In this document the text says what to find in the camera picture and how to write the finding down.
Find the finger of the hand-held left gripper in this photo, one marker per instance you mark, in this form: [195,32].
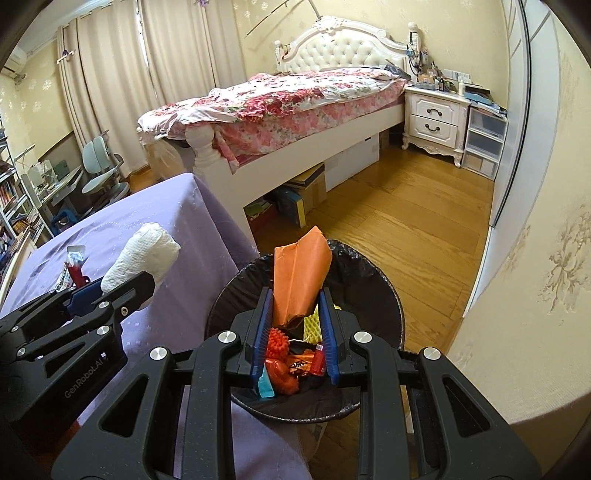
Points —
[134,290]
[85,295]

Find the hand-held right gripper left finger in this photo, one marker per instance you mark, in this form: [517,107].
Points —
[261,332]

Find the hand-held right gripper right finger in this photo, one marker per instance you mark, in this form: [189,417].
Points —
[328,337]

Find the red metal bottle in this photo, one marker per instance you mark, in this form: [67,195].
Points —
[317,362]

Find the white paper towel wad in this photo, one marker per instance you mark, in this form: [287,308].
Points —
[143,254]

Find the red plastic bag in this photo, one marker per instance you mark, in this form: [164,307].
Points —
[281,376]

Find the small teal packet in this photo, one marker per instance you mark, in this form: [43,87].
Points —
[265,387]

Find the black bin liner bag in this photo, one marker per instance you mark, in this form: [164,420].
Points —
[369,295]

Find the orange plastic bag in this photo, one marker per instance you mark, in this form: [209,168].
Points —
[300,277]

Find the round dark trash bin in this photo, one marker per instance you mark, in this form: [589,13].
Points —
[300,417]

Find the yellow foam fruit net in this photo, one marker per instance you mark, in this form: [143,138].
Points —
[311,327]

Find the red foam fruit net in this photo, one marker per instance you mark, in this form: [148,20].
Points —
[277,344]

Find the dark red wrapper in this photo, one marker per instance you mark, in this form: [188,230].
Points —
[76,274]

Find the grey snack wrapper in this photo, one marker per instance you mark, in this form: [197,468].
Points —
[76,251]

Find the white bookshelf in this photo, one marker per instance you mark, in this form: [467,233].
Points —
[14,207]

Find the white study desk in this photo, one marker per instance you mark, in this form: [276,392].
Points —
[55,180]

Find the colourful flat box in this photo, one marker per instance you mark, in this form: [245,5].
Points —
[261,212]

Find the clear plastic bag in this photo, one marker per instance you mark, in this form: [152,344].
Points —
[168,159]

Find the light blue desk chair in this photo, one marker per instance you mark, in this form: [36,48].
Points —
[99,157]

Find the cardboard box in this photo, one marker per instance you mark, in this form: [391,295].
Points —
[314,189]

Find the bed with floral bedding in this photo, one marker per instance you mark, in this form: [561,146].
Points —
[277,159]

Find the white storage box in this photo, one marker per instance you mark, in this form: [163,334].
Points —
[351,161]

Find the red floral bed sheet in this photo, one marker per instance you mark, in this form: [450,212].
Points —
[277,129]

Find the beige curtain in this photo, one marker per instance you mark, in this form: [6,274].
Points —
[194,46]
[106,83]

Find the floral pink duvet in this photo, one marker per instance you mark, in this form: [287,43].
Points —
[277,92]

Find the white air conditioner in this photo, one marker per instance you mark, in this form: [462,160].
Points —
[14,62]

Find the white nightstand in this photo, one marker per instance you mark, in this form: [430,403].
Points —
[434,115]

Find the clear plastic drawer unit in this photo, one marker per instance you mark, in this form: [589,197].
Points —
[482,138]

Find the white sliding wardrobe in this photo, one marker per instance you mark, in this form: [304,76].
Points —
[512,138]

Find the cluster of small toiletries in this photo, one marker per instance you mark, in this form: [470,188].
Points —
[434,76]

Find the stack of books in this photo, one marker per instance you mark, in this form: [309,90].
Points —
[485,99]

